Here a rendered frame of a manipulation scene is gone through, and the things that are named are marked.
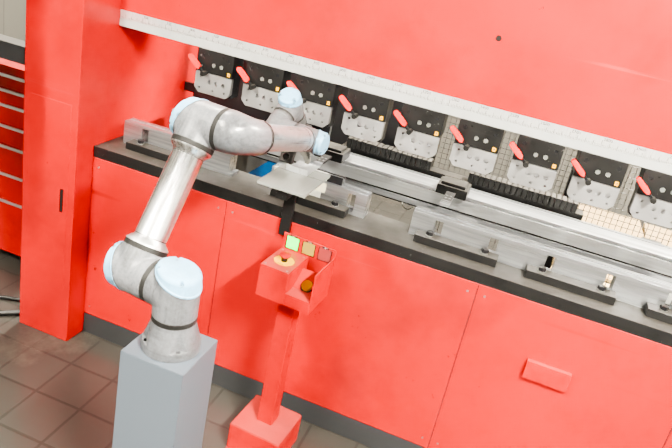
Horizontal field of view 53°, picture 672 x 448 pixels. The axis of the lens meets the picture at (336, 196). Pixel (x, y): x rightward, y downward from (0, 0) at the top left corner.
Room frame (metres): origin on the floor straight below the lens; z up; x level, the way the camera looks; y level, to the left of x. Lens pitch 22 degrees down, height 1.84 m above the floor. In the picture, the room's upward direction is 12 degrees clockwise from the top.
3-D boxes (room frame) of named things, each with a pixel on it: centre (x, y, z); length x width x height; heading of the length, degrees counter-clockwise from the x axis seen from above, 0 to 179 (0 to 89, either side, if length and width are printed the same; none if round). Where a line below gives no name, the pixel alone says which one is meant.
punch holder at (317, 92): (2.38, 0.14, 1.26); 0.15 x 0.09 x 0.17; 75
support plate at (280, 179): (2.23, 0.16, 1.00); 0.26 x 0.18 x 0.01; 165
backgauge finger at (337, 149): (2.52, 0.07, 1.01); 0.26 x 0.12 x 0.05; 165
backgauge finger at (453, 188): (2.39, -0.42, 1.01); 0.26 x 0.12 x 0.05; 165
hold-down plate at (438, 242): (2.16, -0.45, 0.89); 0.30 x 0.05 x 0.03; 75
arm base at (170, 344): (1.44, 0.34, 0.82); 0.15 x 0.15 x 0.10
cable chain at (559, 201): (2.56, -0.73, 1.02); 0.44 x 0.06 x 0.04; 75
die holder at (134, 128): (2.52, 0.65, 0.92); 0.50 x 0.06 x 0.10; 75
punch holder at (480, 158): (2.22, -0.44, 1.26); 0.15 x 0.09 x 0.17; 75
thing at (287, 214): (2.19, 0.17, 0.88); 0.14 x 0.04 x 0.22; 165
